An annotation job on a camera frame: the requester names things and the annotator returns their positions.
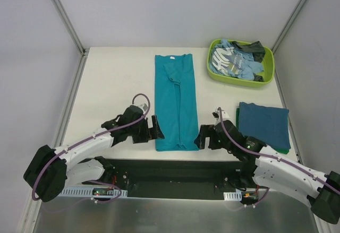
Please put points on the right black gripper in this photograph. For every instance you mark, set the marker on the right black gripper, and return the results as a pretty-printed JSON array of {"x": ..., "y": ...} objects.
[{"x": 209, "y": 138}]

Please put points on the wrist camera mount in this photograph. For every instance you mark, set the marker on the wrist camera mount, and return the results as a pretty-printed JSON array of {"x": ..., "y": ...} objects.
[
  {"x": 220, "y": 116},
  {"x": 144, "y": 107}
]

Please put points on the left white cable duct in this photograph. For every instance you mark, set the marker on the left white cable duct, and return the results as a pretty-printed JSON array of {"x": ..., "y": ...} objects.
[{"x": 95, "y": 192}]

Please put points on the left aluminium frame post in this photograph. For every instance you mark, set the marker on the left aluminium frame post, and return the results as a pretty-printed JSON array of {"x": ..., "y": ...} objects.
[{"x": 69, "y": 26}]

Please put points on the right white cable duct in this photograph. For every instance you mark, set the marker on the right white cable duct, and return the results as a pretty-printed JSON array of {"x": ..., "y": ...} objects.
[{"x": 233, "y": 196}]

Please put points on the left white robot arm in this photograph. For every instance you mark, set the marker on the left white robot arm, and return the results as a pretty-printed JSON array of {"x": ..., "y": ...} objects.
[{"x": 53, "y": 169}]

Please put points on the right aluminium frame post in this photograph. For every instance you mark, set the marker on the right aluminium frame post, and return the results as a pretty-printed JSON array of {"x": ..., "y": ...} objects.
[{"x": 289, "y": 23}]

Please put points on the lime green plastic basket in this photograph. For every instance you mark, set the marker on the lime green plastic basket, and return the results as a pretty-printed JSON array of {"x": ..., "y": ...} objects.
[{"x": 268, "y": 73}]

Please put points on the teal t-shirt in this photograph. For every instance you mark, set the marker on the teal t-shirt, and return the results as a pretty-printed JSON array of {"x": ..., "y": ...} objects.
[{"x": 175, "y": 103}]

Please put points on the aluminium frame post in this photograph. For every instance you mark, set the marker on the aluminium frame post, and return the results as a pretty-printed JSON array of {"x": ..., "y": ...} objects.
[
  {"x": 289, "y": 23},
  {"x": 69, "y": 26}
]

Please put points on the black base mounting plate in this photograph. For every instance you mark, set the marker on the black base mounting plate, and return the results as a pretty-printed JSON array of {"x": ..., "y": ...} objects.
[{"x": 170, "y": 179}]

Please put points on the light blue printed t-shirt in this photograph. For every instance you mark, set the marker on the light blue printed t-shirt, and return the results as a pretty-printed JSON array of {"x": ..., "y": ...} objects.
[{"x": 225, "y": 61}]

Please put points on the white cable duct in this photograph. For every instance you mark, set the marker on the white cable duct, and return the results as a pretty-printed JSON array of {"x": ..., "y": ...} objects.
[
  {"x": 233, "y": 196},
  {"x": 95, "y": 192}
]

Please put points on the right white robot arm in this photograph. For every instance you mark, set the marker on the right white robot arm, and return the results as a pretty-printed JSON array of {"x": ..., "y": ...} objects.
[{"x": 263, "y": 166}]

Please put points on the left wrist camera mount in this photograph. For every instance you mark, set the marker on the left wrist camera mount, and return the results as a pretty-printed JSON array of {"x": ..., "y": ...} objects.
[{"x": 144, "y": 107}]

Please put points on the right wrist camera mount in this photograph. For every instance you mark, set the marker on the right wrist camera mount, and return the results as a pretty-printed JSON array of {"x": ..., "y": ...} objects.
[{"x": 220, "y": 116}]

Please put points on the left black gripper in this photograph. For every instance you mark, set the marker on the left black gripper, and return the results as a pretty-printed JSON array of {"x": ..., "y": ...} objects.
[{"x": 150, "y": 130}]

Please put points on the folded dark blue t-shirt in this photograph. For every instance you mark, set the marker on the folded dark blue t-shirt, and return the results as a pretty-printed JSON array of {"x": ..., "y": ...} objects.
[{"x": 263, "y": 127}]

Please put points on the folded green t-shirt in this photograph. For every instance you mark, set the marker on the folded green t-shirt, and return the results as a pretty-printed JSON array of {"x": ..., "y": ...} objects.
[{"x": 284, "y": 150}]

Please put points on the dark grey garment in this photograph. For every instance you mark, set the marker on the dark grey garment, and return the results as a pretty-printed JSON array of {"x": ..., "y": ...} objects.
[{"x": 251, "y": 52}]

